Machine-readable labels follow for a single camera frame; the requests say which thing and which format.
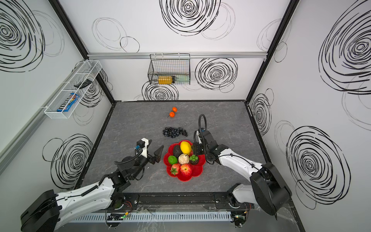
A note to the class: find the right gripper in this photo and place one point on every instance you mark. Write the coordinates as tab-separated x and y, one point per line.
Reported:
196	148

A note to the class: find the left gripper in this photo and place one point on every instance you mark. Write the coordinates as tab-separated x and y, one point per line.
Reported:
152	160

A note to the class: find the green lime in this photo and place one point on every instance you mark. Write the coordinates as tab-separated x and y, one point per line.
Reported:
172	160

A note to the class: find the dark purple plum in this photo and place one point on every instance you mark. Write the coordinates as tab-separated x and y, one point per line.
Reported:
194	160

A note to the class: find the dark wrinkled avocado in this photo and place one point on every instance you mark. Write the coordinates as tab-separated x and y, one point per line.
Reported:
177	151

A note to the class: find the large yellow lemon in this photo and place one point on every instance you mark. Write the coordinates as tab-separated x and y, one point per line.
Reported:
185	147

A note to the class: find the red strawberry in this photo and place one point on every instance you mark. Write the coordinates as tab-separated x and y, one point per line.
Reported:
175	169

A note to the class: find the black grape bunch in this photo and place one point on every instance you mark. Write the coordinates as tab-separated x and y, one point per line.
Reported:
174	132

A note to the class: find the red flower shaped bowl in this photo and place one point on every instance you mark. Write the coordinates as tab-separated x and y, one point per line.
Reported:
197	169

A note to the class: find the beige potato shaped fruit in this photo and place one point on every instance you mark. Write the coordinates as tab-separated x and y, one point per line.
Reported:
183	159

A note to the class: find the red pink apple fruit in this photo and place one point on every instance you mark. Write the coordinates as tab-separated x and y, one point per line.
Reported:
186	170

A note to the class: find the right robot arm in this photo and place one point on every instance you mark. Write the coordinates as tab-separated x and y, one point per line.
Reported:
267	188

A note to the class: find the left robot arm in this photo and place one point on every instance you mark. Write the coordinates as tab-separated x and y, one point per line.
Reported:
52	210

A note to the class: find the green box in basket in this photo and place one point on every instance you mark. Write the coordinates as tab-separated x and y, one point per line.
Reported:
182	79

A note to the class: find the yellow box in basket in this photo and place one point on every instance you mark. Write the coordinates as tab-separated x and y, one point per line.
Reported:
165	80

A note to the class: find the black remote control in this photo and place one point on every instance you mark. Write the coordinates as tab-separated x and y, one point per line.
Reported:
83	84

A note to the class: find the blue candy packet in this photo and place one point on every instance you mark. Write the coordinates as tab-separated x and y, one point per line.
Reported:
68	103

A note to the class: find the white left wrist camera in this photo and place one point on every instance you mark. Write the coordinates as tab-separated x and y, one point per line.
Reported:
143	146

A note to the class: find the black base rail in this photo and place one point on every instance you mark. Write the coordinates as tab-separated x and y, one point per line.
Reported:
217	200

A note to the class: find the white slotted cable duct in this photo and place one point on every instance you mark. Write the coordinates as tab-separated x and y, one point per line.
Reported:
155	217

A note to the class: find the black wire basket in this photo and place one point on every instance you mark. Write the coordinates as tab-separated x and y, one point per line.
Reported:
171	67

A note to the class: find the white wire shelf basket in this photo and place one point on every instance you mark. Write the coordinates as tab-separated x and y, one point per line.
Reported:
89	96

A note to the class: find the aluminium wall rail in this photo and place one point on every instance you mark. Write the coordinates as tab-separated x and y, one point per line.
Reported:
177	55

